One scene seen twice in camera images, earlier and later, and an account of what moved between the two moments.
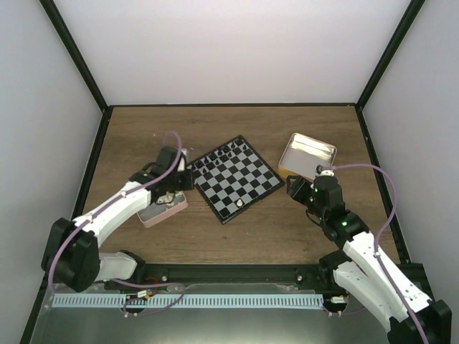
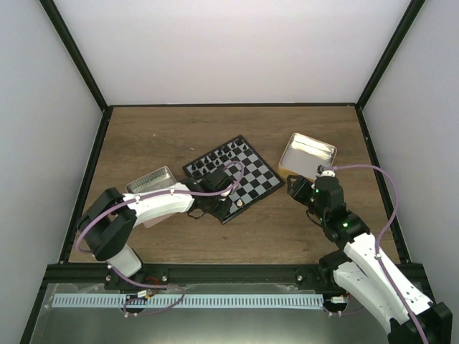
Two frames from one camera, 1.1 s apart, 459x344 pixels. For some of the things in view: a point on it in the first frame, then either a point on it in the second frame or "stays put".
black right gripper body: x=299 y=196 stays put
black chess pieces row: x=214 y=158 stays put
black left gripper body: x=181 y=185 → x=216 y=211
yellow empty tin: x=303 y=154 stays put
